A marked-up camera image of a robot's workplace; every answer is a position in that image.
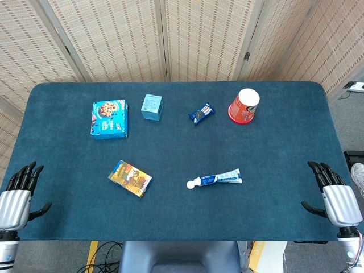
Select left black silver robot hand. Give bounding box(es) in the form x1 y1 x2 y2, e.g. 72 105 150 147
0 160 53 231

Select black floor cables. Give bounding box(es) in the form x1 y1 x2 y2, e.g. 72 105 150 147
76 241 123 273

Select white sneaker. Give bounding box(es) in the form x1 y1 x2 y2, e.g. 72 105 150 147
350 163 364 200

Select dark blue sandwich cookie packet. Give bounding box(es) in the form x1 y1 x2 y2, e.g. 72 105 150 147
188 102 216 127

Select small light blue box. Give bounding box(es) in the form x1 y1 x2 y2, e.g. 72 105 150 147
140 94 163 121

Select blue chocolate cookie box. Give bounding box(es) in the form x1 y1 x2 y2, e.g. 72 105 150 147
90 99 129 140

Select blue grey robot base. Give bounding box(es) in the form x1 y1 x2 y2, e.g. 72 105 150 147
118 241 242 273

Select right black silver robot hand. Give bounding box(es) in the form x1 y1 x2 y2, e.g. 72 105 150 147
300 160 363 228

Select blue white toothpaste tube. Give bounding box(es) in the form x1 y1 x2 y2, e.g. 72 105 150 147
193 168 243 188

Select red instant noodle cup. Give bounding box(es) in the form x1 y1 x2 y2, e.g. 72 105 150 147
227 88 260 125

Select yellow orange picture box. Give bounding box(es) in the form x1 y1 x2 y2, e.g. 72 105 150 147
107 159 153 199

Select woven bamboo screen panel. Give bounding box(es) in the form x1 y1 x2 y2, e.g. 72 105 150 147
0 96 23 185
38 0 168 83
0 0 86 114
272 0 364 96
160 0 271 83
241 0 313 82

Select yellow floor tape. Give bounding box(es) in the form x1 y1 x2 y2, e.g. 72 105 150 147
85 240 99 273

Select white power strip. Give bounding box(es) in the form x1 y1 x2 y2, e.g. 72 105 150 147
342 81 364 93

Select blue felt table cover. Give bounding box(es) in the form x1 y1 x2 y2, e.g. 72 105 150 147
0 81 358 242

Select yellow cardboard box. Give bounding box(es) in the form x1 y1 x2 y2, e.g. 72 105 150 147
247 241 287 273

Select black box on floor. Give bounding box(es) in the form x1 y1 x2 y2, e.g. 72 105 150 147
343 150 364 171

